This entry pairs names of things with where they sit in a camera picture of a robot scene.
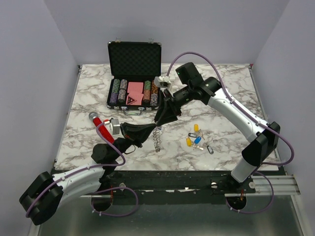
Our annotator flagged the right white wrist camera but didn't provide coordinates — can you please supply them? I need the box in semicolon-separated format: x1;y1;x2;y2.
154;76;172;90

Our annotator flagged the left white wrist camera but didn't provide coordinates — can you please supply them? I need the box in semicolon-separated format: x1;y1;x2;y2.
109;118;121;135

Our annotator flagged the black key tag with key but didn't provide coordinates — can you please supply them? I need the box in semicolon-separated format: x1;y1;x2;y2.
203;143;214;154

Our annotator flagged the black mounting base rail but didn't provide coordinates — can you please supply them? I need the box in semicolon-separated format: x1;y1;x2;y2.
93;171;250;205

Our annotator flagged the yellow key tag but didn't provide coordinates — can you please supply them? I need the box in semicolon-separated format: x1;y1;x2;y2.
186;137;192;147
194;124;199;132

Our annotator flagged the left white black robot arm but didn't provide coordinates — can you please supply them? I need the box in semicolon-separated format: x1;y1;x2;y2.
19;122;156;225

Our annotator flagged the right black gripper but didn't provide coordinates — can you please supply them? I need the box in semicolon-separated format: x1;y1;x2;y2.
154;85;193;127

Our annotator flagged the aluminium frame rail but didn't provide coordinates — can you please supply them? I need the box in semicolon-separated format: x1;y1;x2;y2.
39;175;301;196

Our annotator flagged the upper yellow key tag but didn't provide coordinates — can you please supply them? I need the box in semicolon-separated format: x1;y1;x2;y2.
194;124;199;132

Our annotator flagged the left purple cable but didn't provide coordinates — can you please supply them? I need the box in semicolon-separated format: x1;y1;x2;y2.
25;120;139;218

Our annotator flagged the purple cable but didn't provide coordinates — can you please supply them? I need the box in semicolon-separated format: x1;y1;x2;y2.
167;51;295;214
25;120;139;218

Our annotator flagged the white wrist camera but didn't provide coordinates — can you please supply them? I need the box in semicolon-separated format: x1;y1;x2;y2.
154;76;172;90
109;118;121;135

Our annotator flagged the red toy microphone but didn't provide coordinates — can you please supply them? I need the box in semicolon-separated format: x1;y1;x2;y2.
89;112;115;144

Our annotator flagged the lower yellow key tag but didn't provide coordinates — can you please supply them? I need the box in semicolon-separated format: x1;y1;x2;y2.
186;137;192;147

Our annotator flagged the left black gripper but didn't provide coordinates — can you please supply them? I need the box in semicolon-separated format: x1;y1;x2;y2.
112;122;156;160

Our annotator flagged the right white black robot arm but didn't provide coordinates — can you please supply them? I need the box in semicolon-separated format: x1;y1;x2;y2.
154;62;280;193

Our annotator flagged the pink playing card deck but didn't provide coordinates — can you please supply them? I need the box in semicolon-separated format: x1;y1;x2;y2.
127;82;144;93

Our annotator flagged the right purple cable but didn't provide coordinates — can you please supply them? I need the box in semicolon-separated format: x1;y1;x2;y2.
167;51;295;214

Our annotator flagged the black poker chip case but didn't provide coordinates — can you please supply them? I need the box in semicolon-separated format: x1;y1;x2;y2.
107;41;161;115

